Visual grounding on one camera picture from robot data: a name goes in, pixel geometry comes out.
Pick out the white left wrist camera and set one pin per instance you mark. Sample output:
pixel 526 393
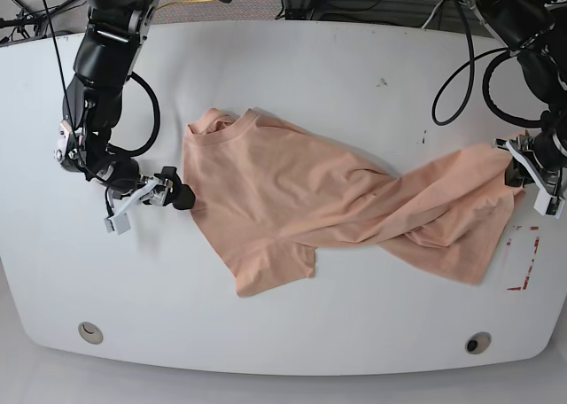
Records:
pixel 549 205

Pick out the left table cable grommet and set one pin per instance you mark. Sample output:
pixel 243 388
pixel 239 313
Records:
pixel 90 333

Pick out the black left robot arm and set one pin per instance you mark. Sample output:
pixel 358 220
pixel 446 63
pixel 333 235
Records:
pixel 533 33

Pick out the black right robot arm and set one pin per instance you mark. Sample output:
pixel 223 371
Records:
pixel 92 103

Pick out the black tripod stand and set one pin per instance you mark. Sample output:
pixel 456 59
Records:
pixel 28 23

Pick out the right table cable grommet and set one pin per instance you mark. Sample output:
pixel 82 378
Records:
pixel 478 343

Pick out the table cable grommet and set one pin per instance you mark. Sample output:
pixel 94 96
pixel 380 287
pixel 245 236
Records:
pixel 90 333
pixel 478 343

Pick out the peach T-shirt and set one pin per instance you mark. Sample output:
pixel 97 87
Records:
pixel 269 194

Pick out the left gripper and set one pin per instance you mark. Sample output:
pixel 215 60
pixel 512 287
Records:
pixel 547 153

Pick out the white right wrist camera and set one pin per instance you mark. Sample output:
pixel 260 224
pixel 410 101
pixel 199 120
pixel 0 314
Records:
pixel 118 223

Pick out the red tape rectangle marking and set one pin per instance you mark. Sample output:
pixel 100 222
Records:
pixel 520 257

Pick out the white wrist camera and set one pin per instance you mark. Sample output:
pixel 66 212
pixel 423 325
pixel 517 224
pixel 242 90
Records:
pixel 549 205
pixel 118 223

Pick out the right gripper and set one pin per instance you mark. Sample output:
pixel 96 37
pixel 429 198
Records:
pixel 121 177

